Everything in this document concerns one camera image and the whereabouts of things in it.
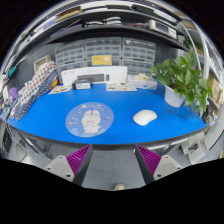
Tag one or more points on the white and blue tissue box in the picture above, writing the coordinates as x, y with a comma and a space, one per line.
141, 81

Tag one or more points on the sticker sheet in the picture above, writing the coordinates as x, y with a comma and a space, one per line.
120, 87
60, 89

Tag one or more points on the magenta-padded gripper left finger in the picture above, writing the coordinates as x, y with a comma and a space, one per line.
68, 168

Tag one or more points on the polka dot patterned cloth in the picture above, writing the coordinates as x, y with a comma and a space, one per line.
35, 86

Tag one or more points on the tan woven basket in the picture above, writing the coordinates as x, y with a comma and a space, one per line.
42, 62

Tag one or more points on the yellow card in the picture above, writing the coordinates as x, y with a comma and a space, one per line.
101, 60

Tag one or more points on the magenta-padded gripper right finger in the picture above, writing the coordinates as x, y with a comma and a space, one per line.
160, 168

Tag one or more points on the dark shelf unit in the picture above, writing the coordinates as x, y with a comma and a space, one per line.
100, 31

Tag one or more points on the white keyboard box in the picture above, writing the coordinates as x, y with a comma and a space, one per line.
100, 71

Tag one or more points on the small black box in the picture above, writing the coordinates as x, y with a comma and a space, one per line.
81, 85

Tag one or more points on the white computer mouse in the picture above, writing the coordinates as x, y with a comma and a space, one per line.
145, 117

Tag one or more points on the green potted plant white pot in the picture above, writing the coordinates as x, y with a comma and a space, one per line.
180, 76

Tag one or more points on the grey parts drawer cabinet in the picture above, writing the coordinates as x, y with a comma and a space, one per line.
103, 46
138, 51
70, 55

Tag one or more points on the purple toy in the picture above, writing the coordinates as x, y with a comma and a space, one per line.
13, 93

